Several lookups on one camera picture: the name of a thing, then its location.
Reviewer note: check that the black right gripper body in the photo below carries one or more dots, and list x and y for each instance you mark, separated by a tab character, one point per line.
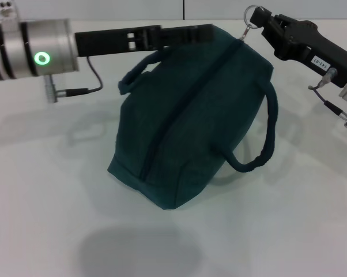
317	49

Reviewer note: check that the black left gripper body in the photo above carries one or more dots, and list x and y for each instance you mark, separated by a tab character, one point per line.
110	43

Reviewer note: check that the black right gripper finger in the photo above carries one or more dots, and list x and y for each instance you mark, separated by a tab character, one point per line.
265	18
274	37

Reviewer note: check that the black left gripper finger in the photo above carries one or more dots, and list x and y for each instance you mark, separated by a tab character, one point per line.
182	36

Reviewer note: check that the dark teal insulated lunch bag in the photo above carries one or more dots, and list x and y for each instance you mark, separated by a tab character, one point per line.
190	115

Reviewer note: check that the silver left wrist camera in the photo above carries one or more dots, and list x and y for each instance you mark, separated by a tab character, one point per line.
7	8

